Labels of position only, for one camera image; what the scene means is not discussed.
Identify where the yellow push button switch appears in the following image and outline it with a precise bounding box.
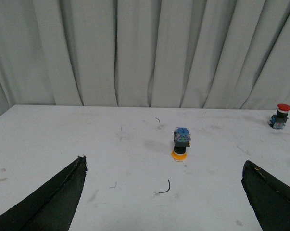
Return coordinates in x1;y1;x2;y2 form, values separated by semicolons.
171;127;191;161

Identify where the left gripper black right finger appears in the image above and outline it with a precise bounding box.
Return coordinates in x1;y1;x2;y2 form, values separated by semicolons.
241;160;290;231

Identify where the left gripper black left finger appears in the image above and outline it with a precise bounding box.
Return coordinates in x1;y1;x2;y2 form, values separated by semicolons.
0;156;87;231

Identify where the white pleated curtain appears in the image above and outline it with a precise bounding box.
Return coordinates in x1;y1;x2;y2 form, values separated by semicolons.
0;0;290;116

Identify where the red push button switch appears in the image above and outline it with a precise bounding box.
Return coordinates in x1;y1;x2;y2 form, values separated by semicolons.
269;103;290;130

